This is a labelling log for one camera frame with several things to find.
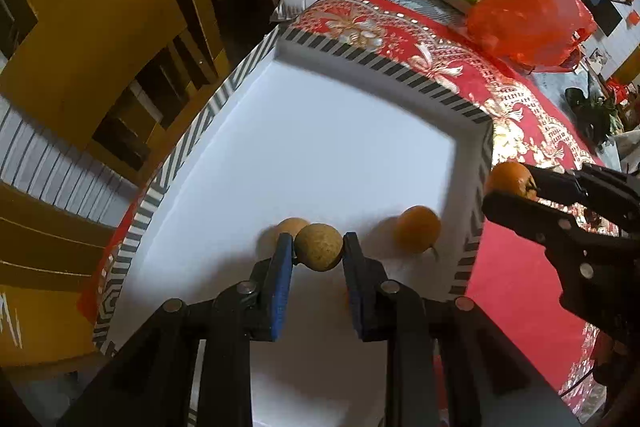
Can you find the small orange kumquat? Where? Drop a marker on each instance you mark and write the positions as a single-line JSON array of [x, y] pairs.
[[513, 178]]

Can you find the dark green leafy vegetable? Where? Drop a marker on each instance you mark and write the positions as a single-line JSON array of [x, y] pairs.
[[596, 118]]

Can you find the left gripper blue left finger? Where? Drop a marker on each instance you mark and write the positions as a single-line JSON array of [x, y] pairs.
[[266, 313]]

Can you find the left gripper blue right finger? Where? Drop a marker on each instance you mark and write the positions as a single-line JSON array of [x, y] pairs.
[[368, 304]]

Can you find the orange kumquat in tray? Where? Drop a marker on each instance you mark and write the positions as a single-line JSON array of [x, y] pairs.
[[417, 230]]

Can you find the red gold embroidered tablecloth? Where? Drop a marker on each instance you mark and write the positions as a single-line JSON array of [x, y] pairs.
[[420, 48]]

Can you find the white lace tablecloth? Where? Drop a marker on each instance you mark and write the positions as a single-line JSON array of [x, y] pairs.
[[532, 119]]

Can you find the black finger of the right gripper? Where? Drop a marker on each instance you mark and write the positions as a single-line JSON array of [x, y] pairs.
[[562, 188], [536, 222]]

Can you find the white tray striped rim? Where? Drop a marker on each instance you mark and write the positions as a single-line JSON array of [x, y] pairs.
[[326, 140]]

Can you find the red plastic bag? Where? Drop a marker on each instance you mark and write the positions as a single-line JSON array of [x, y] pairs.
[[530, 32]]

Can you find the tan longan in tray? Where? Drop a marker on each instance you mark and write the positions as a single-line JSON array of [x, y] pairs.
[[291, 226]]

